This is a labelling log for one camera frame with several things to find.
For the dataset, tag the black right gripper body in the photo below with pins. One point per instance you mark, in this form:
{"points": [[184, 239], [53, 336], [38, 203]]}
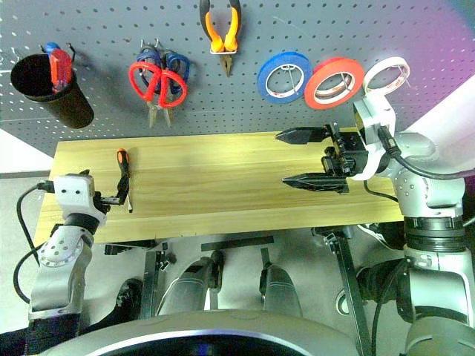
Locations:
{"points": [[350, 148]]}

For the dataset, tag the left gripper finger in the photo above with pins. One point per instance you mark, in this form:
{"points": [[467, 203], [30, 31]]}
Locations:
{"points": [[85, 173], [122, 187]]}

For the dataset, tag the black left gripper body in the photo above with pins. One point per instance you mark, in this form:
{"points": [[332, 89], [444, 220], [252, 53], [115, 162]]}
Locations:
{"points": [[105, 202]]}

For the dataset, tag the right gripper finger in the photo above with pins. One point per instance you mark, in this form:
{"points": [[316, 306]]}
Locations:
{"points": [[319, 181], [300, 135]]}

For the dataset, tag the wide red tape roll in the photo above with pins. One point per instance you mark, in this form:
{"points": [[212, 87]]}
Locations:
{"points": [[334, 65]]}

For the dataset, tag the orange black needle-nose pliers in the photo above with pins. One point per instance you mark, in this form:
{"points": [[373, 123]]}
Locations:
{"points": [[219, 42]]}

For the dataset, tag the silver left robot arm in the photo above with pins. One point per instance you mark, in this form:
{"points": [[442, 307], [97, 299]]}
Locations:
{"points": [[61, 252]]}

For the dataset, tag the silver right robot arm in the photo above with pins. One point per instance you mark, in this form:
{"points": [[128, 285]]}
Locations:
{"points": [[412, 185]]}

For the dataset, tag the grey perforated pegboard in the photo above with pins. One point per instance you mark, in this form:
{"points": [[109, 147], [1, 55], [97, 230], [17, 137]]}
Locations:
{"points": [[241, 107]]}

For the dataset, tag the black plastic cup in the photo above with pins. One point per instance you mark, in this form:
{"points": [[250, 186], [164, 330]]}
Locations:
{"points": [[70, 107]]}

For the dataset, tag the blue tape roll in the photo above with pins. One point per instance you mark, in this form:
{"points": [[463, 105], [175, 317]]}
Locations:
{"points": [[265, 74]]}

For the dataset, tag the thin red tape roll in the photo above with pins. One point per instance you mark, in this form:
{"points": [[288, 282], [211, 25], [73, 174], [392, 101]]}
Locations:
{"points": [[335, 58]]}

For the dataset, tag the black leather shoe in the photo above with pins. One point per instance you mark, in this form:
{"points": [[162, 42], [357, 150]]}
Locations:
{"points": [[128, 293]]}

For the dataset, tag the white tape roll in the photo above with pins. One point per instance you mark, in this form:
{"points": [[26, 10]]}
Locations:
{"points": [[386, 60]]}

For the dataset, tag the grey right robot leg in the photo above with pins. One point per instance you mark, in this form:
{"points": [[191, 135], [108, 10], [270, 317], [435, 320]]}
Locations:
{"points": [[278, 289]]}

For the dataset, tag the grey robot leg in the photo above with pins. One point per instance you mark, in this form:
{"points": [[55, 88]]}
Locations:
{"points": [[278, 289], [193, 282]]}

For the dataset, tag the black trousers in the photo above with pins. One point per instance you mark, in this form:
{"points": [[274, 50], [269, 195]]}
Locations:
{"points": [[105, 319]]}

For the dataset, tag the grey left robot leg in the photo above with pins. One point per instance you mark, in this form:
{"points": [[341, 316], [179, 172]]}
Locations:
{"points": [[193, 282]]}

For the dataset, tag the silver scissors hook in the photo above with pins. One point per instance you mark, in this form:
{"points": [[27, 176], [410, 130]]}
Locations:
{"points": [[142, 43]]}

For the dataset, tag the grey robot torso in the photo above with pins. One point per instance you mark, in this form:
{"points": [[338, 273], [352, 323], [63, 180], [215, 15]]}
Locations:
{"points": [[222, 326]]}

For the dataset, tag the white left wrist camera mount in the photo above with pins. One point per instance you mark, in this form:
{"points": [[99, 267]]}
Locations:
{"points": [[72, 193]]}

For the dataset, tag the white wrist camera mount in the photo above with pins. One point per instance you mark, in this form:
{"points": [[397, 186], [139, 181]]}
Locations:
{"points": [[72, 193], [375, 111]]}

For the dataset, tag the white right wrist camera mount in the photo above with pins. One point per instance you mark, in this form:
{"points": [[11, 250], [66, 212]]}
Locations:
{"points": [[375, 111]]}

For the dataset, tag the black metal table frame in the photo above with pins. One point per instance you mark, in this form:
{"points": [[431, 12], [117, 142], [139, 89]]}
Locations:
{"points": [[237, 243]]}

